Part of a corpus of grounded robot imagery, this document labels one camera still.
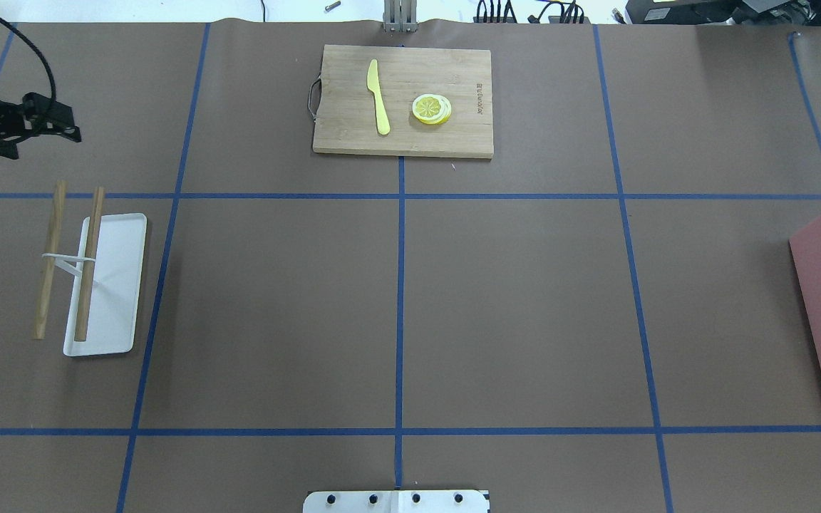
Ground metal camera stand post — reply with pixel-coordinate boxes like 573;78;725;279
382;0;419;33

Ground yellow lemon slices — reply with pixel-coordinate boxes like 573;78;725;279
411;93;453;125

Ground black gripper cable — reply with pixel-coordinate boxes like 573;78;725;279
0;9;58;108

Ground left wooden rack dowel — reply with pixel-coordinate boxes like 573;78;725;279
32;180;68;341

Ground yellow plastic knife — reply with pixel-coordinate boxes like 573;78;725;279
366;59;391;136

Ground bamboo cutting board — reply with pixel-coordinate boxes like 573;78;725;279
312;43;495;160

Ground black equipment at corner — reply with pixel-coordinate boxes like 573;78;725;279
625;1;821;26

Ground black cables at edge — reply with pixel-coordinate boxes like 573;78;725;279
473;0;589;25

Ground right wooden rack dowel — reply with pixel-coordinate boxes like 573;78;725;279
74;186;105;342

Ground white rack tray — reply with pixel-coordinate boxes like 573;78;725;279
63;213;148;357

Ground wooden rack dowel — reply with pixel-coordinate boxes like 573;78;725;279
32;180;68;341
74;186;105;342

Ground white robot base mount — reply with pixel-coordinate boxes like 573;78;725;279
302;489;491;512

